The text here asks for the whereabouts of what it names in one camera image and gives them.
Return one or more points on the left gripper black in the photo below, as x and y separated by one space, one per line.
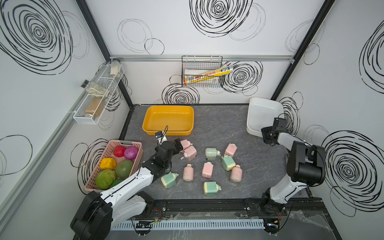
175 150

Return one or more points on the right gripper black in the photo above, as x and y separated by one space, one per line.
264 129

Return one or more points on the white plastic tray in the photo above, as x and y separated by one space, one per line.
261 114

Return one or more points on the yellow plastic tray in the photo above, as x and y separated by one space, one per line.
179 119

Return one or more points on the pink sharpener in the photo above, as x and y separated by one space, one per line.
186 144
236 174
188 174
207 170
189 153
231 150

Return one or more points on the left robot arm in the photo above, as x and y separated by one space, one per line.
100 212

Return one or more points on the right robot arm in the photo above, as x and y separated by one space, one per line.
305 166

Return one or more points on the yellow toothpaste box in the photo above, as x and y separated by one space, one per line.
208 75

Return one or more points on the green sharpener bottom left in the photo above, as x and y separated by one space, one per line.
169 180

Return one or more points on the purple toy fruit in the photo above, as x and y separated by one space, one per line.
130 153

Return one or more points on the green sharpener round centre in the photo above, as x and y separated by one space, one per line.
211 154

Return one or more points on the red toy fruit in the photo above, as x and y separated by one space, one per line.
119 151

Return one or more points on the green sharpener centre right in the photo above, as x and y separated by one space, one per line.
228 162

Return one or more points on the green sharpener bottom centre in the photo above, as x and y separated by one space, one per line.
211 188

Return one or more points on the pink plastic basket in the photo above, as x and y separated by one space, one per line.
119 160

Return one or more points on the yellow toy pepper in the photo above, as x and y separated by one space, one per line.
108 164

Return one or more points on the green toy cabbage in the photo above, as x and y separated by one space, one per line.
105 178

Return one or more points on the clear bottle on shelf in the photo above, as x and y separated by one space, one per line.
95 89

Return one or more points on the glass jar on shelf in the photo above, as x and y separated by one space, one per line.
115 67

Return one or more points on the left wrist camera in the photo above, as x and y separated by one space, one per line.
160 137

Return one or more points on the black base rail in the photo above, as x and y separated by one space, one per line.
252 207

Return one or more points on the white wire wall shelf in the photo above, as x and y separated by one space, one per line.
112 102

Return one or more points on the black wire wall basket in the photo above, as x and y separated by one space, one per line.
194 68

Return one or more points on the white slotted cable duct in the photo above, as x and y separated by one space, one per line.
240 224

